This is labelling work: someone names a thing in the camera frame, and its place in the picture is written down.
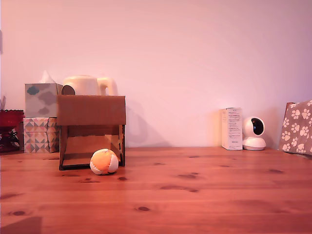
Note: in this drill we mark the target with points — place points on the orange and white footbag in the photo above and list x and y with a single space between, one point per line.
102 163

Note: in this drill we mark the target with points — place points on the cardboard dice tower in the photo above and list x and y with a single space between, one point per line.
91 109

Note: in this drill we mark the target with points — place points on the cream plastic kettle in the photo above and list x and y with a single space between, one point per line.
84 85

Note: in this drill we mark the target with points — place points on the white printed carton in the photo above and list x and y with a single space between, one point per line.
234 129

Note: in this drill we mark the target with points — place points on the white tissue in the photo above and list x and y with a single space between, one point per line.
46 77

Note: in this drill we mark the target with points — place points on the cloud print tissue box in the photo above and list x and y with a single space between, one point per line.
40 101

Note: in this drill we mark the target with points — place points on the triangle pattern tissue box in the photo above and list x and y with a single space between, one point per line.
39 135

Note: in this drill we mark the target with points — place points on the paw print fabric bag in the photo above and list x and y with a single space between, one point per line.
298 126

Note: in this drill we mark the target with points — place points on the red glass bowl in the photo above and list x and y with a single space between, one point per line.
9 119

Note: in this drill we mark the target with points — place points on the small white round camera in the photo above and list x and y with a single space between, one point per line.
253 129

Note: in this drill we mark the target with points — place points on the dark wall fixture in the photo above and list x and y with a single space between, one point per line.
1 41

